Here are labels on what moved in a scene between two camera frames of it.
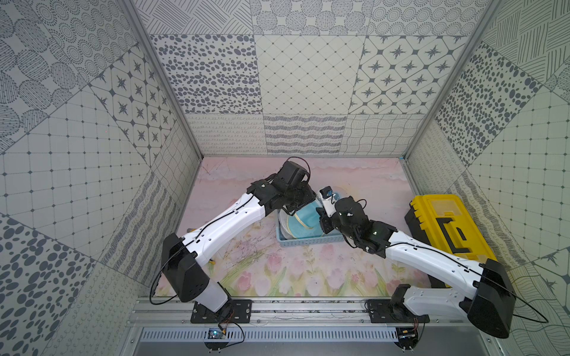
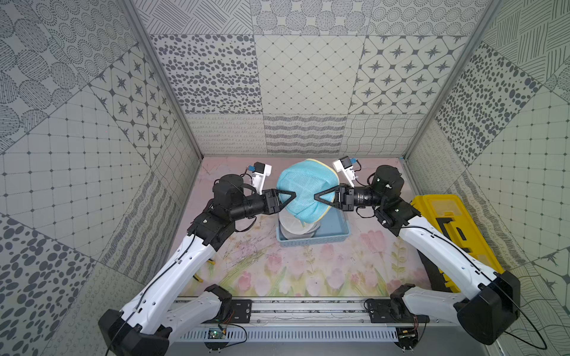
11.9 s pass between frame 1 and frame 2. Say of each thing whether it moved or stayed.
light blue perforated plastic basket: stayed
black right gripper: moved
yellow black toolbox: stayed
